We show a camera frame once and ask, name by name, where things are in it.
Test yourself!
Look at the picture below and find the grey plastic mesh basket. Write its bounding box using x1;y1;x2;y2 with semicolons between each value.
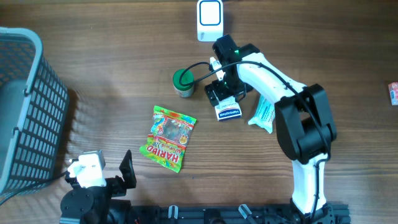
1;27;70;197

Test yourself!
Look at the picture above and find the green lid jar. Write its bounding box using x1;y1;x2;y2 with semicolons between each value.
173;69;194;98

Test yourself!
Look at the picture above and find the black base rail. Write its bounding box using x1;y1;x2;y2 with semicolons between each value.
125;203;351;224

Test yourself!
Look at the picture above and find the white blue plaster box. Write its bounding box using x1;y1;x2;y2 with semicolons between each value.
215;96;242;121

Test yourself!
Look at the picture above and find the small red snack packet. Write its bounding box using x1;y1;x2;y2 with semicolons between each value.
388;82;398;106

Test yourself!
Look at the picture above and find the white barcode scanner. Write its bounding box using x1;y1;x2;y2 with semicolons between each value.
197;0;224;42

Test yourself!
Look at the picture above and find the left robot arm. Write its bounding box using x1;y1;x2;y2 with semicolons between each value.
60;150;141;223

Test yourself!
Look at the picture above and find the Haribo gummy candy bag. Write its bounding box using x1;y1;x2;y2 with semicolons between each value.
139;106;197;173

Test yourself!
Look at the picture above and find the teal tissue pack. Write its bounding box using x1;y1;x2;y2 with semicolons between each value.
248;95;275;134

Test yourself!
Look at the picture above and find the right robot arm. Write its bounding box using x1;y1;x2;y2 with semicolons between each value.
205;35;336;223

